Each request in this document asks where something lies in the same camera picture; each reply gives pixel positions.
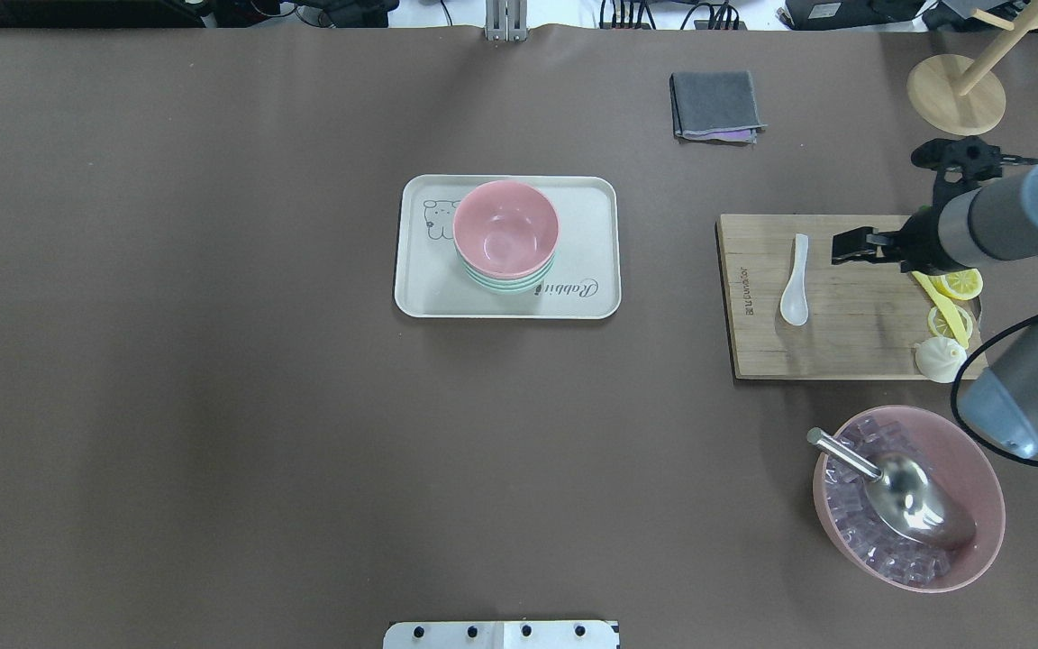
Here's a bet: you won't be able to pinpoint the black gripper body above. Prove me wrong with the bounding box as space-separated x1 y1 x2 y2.
890 206 967 276

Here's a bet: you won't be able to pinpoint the small pink bowl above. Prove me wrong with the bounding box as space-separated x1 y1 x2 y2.
452 179 559 279

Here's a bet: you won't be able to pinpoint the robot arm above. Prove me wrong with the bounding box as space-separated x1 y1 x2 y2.
831 140 1038 468

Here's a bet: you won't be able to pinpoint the white ceramic spoon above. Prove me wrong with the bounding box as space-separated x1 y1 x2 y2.
779 233 810 327

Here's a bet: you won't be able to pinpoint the large pink ice bowl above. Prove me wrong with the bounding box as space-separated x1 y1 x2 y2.
813 404 1006 594

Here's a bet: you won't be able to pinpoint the middle green bowl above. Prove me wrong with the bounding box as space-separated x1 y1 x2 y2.
464 266 551 293

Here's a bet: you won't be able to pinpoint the bottom green bowl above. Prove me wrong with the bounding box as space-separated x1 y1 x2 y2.
469 275 542 295

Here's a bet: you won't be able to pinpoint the yellow plastic knife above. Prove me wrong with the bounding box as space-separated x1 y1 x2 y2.
910 272 969 349

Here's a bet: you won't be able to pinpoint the front lemon slice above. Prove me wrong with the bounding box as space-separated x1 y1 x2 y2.
928 270 984 301

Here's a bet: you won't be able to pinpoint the wooden cutting board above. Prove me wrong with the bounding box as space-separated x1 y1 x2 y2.
715 213 991 380

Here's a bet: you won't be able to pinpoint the white steamed bun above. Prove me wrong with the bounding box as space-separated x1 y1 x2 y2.
912 335 968 385

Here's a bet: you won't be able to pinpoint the wooden mug tree stand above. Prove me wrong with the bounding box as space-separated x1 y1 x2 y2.
906 1 1038 136

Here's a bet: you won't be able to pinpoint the purple cloth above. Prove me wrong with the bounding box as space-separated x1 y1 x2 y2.
708 129 757 143

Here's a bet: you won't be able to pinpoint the clear ice cubes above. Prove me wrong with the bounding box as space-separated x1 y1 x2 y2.
824 416 955 587

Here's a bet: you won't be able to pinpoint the grey folded cloth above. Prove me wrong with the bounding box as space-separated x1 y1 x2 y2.
670 70 767 142

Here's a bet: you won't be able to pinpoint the steel ice scoop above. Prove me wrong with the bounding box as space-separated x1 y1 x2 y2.
805 427 977 551

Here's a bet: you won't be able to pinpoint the cream rabbit tray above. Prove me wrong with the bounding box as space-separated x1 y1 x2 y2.
393 174 622 320

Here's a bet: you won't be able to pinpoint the grey aluminium post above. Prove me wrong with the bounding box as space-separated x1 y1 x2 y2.
485 0 528 42

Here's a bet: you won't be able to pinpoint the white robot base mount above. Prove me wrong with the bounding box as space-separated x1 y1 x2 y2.
382 619 622 648

